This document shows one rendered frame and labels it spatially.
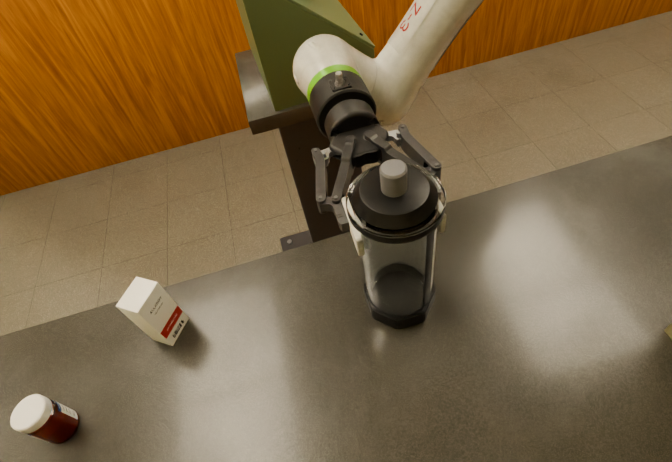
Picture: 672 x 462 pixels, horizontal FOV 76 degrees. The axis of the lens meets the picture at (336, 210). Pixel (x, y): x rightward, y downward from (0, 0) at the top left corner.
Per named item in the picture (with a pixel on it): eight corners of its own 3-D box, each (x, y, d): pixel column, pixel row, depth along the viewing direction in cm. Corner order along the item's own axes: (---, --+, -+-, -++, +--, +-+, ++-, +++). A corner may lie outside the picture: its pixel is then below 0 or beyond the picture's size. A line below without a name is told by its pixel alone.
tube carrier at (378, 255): (449, 314, 59) (464, 218, 43) (375, 338, 59) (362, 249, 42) (419, 253, 66) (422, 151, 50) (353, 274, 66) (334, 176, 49)
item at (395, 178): (450, 228, 45) (455, 186, 40) (367, 253, 45) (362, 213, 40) (418, 171, 51) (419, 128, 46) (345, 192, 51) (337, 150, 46)
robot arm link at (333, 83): (368, 117, 71) (315, 131, 71) (363, 53, 63) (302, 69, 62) (380, 139, 68) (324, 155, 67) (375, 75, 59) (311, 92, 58)
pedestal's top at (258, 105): (238, 66, 120) (234, 53, 117) (348, 37, 122) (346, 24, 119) (253, 135, 99) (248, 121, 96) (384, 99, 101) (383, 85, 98)
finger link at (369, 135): (363, 155, 61) (370, 150, 61) (425, 194, 55) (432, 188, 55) (361, 134, 58) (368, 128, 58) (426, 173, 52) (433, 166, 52)
